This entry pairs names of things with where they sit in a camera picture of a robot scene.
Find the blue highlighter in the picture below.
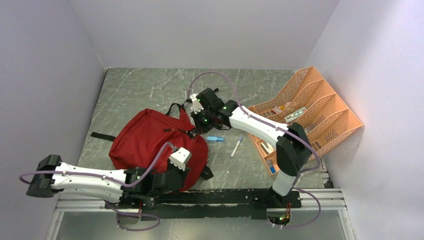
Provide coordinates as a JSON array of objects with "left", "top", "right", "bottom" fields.
[{"left": 206, "top": 136, "right": 226, "bottom": 142}]

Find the blue white marker pen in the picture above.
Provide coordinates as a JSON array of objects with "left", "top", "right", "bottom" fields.
[{"left": 230, "top": 136, "right": 243, "bottom": 159}]

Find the red student backpack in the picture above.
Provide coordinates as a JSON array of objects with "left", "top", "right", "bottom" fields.
[{"left": 91, "top": 104, "right": 214, "bottom": 192}]

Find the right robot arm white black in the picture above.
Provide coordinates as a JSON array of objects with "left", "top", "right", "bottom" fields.
[{"left": 188, "top": 88, "right": 313, "bottom": 197}]

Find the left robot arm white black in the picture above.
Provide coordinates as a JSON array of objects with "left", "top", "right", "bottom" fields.
[{"left": 26, "top": 151, "right": 191, "bottom": 203}]

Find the white stapler in organizer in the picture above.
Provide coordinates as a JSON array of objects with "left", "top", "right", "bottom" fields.
[{"left": 260, "top": 142, "right": 274, "bottom": 155}]

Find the blue glue stick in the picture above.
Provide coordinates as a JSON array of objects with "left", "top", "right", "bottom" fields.
[{"left": 266, "top": 159, "right": 276, "bottom": 175}]

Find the white green ruler case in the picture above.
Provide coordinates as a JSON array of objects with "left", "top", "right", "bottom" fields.
[{"left": 284, "top": 107, "right": 307, "bottom": 124}]

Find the orange plastic desk organizer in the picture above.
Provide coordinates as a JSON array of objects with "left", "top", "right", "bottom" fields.
[{"left": 248, "top": 66, "right": 363, "bottom": 157}]

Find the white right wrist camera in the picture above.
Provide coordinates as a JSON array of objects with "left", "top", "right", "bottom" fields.
[{"left": 190, "top": 93, "right": 204, "bottom": 114}]

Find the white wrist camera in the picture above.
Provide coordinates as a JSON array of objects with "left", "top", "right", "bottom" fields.
[
  {"left": 190, "top": 93, "right": 204, "bottom": 114},
  {"left": 169, "top": 147, "right": 192, "bottom": 171}
]

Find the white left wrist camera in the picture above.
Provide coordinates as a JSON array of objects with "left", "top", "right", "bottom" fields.
[{"left": 169, "top": 147, "right": 192, "bottom": 171}]

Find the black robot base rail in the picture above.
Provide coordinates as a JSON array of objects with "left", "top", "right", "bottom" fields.
[{"left": 56, "top": 188, "right": 345, "bottom": 221}]

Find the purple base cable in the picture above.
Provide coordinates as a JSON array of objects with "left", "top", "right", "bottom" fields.
[{"left": 105, "top": 202, "right": 162, "bottom": 232}]

